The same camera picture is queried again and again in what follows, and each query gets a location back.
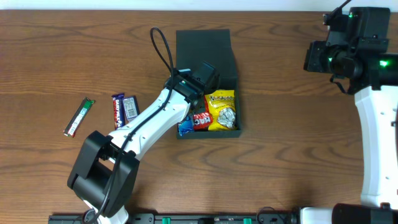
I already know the red Hacks candy bag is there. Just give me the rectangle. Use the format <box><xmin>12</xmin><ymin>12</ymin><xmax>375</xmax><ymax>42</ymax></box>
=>
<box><xmin>192</xmin><ymin>106</ymin><xmax>213</xmax><ymax>131</ymax></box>

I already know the dark green gift box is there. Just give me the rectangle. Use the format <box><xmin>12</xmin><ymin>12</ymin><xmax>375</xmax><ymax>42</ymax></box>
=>
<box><xmin>176</xmin><ymin>29</ymin><xmax>243</xmax><ymax>139</ymax></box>

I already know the Dairy Milk chocolate bar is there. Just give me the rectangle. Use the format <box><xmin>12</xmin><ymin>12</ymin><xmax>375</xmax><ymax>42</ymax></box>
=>
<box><xmin>112</xmin><ymin>93</ymin><xmax>125</xmax><ymax>129</ymax></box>

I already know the blue Oreo cookie pack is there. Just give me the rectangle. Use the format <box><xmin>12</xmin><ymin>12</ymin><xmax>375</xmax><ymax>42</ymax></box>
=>
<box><xmin>178</xmin><ymin>115</ymin><xmax>194</xmax><ymax>136</ymax></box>

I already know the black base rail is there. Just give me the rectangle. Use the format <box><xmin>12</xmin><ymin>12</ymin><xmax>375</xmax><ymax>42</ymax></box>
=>
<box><xmin>48</xmin><ymin>212</ymin><xmax>296</xmax><ymax>224</ymax></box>

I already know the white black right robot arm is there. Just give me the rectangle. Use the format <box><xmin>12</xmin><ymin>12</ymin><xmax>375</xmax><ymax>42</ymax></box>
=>
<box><xmin>290</xmin><ymin>7</ymin><xmax>397</xmax><ymax>223</ymax></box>

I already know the green red wafer bar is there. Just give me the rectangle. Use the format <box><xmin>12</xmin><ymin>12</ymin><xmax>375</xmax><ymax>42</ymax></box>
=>
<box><xmin>63</xmin><ymin>97</ymin><xmax>95</xmax><ymax>137</ymax></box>

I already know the small blue candy box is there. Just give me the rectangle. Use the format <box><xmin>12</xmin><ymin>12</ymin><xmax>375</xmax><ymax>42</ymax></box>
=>
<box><xmin>123</xmin><ymin>96</ymin><xmax>140</xmax><ymax>122</ymax></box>

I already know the yellow Hacks candy bag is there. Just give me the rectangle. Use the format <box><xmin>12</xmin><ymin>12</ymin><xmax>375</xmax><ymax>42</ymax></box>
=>
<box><xmin>205</xmin><ymin>90</ymin><xmax>236</xmax><ymax>131</ymax></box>

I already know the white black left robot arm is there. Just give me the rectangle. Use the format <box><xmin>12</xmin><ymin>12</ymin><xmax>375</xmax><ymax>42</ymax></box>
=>
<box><xmin>67</xmin><ymin>62</ymin><xmax>220</xmax><ymax>223</ymax></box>

